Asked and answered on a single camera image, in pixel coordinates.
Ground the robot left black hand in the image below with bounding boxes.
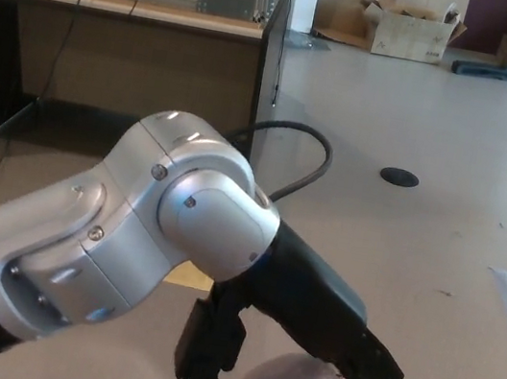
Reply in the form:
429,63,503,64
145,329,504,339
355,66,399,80
170,207,439,379

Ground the yellow paper sheet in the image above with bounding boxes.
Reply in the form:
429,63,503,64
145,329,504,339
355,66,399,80
163,260,217,294

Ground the black round floor disc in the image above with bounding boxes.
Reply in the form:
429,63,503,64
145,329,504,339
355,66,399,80
378,165,422,190

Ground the large open cardboard box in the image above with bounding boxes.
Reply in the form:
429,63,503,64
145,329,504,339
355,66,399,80
352,0,471,69

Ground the black foam packing piece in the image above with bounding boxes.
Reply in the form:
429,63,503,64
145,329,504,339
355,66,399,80
450,53,507,85

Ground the wooden desk with dark sides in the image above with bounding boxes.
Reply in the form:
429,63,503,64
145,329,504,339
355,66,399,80
0,0,296,210

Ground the black robot wrist cable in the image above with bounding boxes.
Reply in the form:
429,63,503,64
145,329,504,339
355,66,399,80
211,110,338,210

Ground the thin black hanging cable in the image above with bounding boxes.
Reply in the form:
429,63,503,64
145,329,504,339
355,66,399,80
269,23,292,107

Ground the long black floor cable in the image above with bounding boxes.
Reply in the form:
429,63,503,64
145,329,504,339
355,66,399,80
0,0,91,240

